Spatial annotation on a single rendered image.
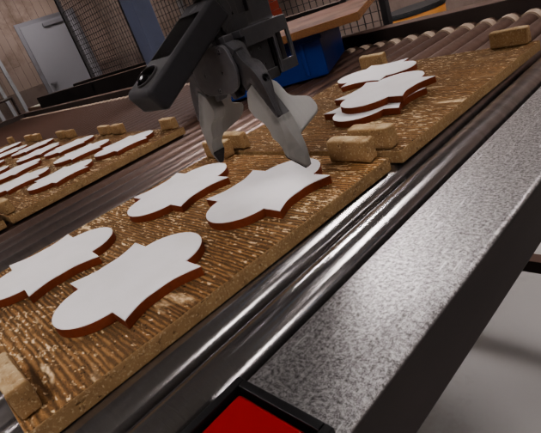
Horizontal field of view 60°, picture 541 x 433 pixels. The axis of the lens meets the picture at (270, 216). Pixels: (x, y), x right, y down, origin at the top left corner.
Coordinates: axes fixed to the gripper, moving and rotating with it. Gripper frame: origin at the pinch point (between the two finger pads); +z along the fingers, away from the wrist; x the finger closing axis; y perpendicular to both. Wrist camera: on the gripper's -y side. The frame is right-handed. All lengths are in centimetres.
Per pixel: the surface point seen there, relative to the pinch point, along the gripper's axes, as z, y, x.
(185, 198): 2.5, -4.2, 10.4
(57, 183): 3, -6, 58
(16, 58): -60, 242, 947
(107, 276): 2.5, -18.4, 3.0
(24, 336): 3.5, -26.8, 4.1
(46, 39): -75, 305, 938
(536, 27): 5, 72, -1
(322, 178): 2.5, 3.3, -6.1
